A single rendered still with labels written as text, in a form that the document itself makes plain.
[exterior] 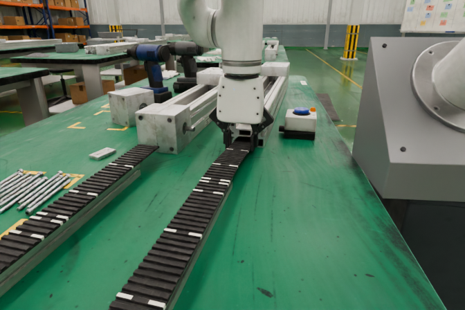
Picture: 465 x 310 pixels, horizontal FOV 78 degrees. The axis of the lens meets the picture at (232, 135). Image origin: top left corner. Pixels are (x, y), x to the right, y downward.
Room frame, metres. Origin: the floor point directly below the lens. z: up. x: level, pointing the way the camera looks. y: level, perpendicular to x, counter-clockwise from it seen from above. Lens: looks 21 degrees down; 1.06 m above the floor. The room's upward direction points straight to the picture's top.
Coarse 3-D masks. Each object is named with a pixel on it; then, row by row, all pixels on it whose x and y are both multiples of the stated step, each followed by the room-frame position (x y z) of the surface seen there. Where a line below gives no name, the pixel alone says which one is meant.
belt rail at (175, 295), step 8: (224, 200) 0.42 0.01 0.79; (216, 216) 0.37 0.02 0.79; (208, 224) 0.34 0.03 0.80; (208, 232) 0.33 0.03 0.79; (200, 240) 0.30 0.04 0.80; (200, 248) 0.30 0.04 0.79; (192, 256) 0.29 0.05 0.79; (192, 264) 0.28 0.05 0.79; (184, 272) 0.25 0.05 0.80; (184, 280) 0.25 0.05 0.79; (176, 288) 0.24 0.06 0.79; (176, 296) 0.23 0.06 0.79; (168, 304) 0.22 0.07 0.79
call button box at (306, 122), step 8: (288, 112) 0.76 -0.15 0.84; (312, 112) 0.76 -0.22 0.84; (288, 120) 0.72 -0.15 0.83; (296, 120) 0.72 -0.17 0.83; (304, 120) 0.71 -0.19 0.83; (312, 120) 0.71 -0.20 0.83; (280, 128) 0.76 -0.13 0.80; (288, 128) 0.72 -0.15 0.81; (296, 128) 0.72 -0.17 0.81; (304, 128) 0.71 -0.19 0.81; (312, 128) 0.71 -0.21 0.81; (288, 136) 0.72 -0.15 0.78; (296, 136) 0.71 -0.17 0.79; (304, 136) 0.71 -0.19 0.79; (312, 136) 0.70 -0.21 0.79
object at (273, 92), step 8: (264, 80) 1.14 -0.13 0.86; (280, 80) 1.11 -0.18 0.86; (288, 80) 1.42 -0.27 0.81; (264, 88) 1.14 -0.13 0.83; (272, 88) 0.97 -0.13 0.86; (280, 88) 1.01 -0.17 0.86; (264, 96) 0.96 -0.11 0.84; (272, 96) 0.84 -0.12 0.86; (280, 96) 1.03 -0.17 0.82; (264, 104) 0.75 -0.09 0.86; (272, 104) 0.78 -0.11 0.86; (280, 104) 1.05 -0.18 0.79; (272, 112) 0.79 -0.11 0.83; (264, 120) 0.69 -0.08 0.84; (232, 128) 0.67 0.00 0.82; (240, 128) 0.67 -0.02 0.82; (248, 128) 0.67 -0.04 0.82; (232, 136) 0.67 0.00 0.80; (240, 136) 0.72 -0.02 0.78; (248, 136) 0.67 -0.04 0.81; (264, 136) 0.66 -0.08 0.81; (264, 144) 0.66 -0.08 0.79
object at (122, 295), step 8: (120, 296) 0.21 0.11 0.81; (128, 296) 0.21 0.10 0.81; (136, 296) 0.21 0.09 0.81; (112, 304) 0.20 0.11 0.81; (120, 304) 0.20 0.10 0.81; (128, 304) 0.20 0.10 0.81; (136, 304) 0.20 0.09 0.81; (144, 304) 0.20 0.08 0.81; (152, 304) 0.20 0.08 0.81; (160, 304) 0.20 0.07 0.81
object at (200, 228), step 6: (174, 222) 0.32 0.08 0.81; (180, 222) 0.32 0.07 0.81; (186, 222) 0.32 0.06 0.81; (192, 222) 0.32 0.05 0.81; (174, 228) 0.31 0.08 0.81; (180, 228) 0.31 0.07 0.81; (186, 228) 0.31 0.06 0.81; (192, 228) 0.31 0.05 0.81; (198, 228) 0.31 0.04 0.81; (204, 228) 0.31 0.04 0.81
